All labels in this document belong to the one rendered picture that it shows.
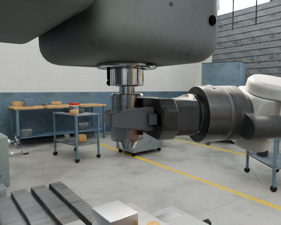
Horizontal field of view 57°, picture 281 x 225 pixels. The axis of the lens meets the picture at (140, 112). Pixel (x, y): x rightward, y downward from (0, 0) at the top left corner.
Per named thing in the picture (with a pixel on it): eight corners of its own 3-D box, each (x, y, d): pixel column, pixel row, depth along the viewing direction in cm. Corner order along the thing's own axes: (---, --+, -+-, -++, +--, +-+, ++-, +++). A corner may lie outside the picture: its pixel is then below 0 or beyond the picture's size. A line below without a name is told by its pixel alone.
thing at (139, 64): (134, 71, 43) (134, 66, 43) (169, 68, 36) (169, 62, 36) (86, 69, 38) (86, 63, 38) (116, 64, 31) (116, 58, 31)
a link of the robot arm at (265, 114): (209, 77, 44) (265, 77, 47) (197, 132, 48) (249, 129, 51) (252, 105, 34) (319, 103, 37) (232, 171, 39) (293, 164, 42)
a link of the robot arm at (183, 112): (136, 85, 44) (199, 85, 48) (137, 141, 45) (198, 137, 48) (163, 84, 32) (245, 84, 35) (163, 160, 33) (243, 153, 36)
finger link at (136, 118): (109, 108, 35) (153, 106, 36) (109, 131, 35) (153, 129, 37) (111, 109, 33) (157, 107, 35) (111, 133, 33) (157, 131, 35)
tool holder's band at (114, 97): (146, 99, 39) (146, 93, 39) (138, 101, 35) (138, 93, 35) (117, 99, 40) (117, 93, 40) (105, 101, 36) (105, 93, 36)
